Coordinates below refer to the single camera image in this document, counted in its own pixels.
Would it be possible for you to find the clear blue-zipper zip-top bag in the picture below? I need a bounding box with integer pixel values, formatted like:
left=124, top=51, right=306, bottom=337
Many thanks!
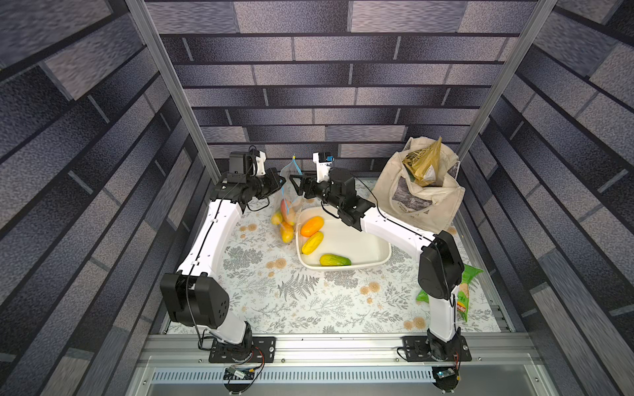
left=272, top=156, right=304, bottom=240

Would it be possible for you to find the red orange mango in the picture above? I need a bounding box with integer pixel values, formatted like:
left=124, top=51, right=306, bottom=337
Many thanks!
left=280, top=199, right=297, bottom=226

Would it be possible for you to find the green yellow mango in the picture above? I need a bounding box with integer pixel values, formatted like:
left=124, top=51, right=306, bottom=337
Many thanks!
left=271, top=211, right=284, bottom=225

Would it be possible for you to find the white oval plastic tray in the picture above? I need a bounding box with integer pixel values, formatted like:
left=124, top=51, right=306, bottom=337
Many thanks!
left=295, top=206, right=392, bottom=272

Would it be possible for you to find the small yellow mango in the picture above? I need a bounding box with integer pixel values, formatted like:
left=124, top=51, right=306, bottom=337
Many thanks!
left=301, top=231, right=324, bottom=255

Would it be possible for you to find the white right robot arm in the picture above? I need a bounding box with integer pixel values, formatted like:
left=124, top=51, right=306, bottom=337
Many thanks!
left=289, top=153, right=465, bottom=361

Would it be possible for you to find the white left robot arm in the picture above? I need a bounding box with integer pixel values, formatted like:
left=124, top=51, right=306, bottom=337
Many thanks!
left=160, top=146, right=286, bottom=351

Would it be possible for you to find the beige canvas tote bag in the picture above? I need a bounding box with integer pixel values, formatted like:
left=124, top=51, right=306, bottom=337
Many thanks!
left=372, top=137, right=465, bottom=234

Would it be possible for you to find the green snack bag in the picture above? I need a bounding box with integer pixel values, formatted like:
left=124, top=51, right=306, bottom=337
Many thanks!
left=415, top=263, right=484, bottom=323

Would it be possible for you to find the gold foil snack packet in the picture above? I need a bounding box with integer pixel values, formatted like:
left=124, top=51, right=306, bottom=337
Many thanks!
left=402, top=140, right=442, bottom=187

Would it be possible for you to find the left small circuit board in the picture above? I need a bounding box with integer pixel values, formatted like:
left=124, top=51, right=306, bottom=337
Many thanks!
left=223, top=366, right=257, bottom=382

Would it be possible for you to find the small circuit board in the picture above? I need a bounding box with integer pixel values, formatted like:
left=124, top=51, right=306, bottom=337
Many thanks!
left=223, top=366, right=257, bottom=382
left=432, top=367, right=460, bottom=394

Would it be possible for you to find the right small circuit board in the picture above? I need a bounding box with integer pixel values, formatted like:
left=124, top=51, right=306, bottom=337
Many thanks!
left=432, top=367, right=460, bottom=394

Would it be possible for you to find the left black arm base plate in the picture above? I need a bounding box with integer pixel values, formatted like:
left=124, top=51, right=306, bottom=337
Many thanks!
left=208, top=337, right=277, bottom=364

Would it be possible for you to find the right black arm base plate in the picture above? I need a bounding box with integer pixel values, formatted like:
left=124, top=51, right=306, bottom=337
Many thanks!
left=402, top=334, right=472, bottom=363

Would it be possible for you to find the aluminium front rail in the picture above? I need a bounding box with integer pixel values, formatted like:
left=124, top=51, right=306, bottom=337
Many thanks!
left=136, top=333, right=543, bottom=368

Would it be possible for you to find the left aluminium frame post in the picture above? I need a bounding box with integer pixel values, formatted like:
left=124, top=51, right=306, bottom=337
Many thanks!
left=125, top=0, right=221, bottom=182

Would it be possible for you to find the aluminium frame post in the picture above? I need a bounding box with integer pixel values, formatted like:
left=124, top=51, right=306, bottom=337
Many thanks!
left=457, top=0, right=557, bottom=161
left=125, top=0, right=221, bottom=182

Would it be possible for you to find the right aluminium frame post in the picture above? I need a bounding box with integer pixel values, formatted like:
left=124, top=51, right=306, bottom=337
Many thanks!
left=457, top=0, right=557, bottom=161

